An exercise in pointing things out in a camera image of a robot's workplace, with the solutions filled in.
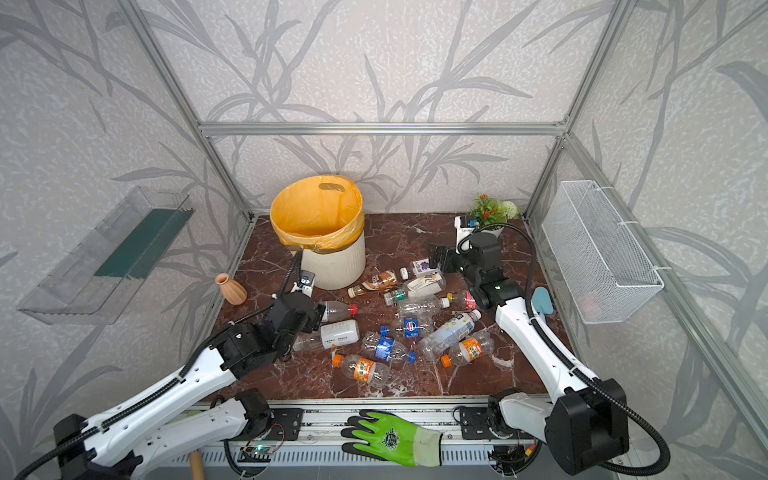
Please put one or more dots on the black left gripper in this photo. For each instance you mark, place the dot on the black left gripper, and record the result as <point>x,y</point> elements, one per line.
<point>308,309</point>

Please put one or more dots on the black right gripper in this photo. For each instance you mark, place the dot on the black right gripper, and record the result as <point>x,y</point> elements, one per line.
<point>447,260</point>

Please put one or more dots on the small purple label bottle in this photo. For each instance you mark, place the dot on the small purple label bottle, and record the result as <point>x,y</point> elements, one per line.
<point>416,269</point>

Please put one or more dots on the white bottle green cap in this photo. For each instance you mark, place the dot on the white bottle green cap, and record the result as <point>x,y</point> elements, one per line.
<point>430,284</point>

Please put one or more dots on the clear bottle red white label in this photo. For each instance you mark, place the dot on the clear bottle red white label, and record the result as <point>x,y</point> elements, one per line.
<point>335,311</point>

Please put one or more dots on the tall clear white label bottle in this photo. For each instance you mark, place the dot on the tall clear white label bottle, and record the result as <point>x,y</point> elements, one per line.
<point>448,334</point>

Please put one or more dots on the orange label bottle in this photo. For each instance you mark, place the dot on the orange label bottle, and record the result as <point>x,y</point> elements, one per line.
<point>468,350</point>

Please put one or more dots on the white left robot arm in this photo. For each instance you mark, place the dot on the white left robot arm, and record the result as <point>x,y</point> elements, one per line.
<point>134,437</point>

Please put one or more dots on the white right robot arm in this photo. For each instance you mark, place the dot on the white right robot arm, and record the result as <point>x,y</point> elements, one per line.
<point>581,428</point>

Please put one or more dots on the white ribbed trash bin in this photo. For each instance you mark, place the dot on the white ribbed trash bin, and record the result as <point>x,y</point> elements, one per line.
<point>337,270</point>

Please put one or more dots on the yellow plastic bin liner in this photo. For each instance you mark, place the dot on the yellow plastic bin liner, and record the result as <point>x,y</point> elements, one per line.
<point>324,214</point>

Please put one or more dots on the clear crushed bottle white cap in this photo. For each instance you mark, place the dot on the clear crushed bottle white cap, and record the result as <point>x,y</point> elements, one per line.
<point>423,307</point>

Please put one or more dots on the terracotta ribbed vase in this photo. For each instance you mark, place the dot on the terracotta ribbed vase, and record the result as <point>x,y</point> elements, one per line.
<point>232,291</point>

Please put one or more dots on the potted plant red flowers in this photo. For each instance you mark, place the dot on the potted plant red flowers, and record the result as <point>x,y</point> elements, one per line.
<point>487,210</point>

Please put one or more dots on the Pepsi bottle blue cap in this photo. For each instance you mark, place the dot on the Pepsi bottle blue cap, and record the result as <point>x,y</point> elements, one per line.
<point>408,328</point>

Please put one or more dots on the orange Fanta bottle front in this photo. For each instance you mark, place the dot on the orange Fanta bottle front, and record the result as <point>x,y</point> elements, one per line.
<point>374,374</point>

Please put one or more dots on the crushed bottle blue label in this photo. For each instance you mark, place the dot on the crushed bottle blue label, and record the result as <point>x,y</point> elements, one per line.
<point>387,350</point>

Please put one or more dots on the light blue spatula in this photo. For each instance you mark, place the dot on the light blue spatula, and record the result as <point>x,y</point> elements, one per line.
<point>542,302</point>

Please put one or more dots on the green circuit board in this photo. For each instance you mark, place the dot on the green circuit board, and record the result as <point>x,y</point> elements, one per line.
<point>256,453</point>

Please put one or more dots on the green black work glove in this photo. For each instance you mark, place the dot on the green black work glove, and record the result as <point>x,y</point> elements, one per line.
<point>383,436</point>

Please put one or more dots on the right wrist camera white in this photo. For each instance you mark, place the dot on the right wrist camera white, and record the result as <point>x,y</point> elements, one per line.
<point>465,225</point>

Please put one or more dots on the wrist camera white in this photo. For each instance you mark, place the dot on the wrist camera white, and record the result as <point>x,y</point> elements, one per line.
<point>465,225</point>
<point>305,283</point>

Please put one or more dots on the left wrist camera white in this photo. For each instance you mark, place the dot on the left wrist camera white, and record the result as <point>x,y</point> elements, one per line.
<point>305,283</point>

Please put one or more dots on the white wire mesh basket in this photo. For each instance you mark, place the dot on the white wire mesh basket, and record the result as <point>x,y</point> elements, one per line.
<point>607,272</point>

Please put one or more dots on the clear acrylic wall shelf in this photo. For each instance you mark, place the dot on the clear acrylic wall shelf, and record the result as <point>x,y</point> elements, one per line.
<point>94,284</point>

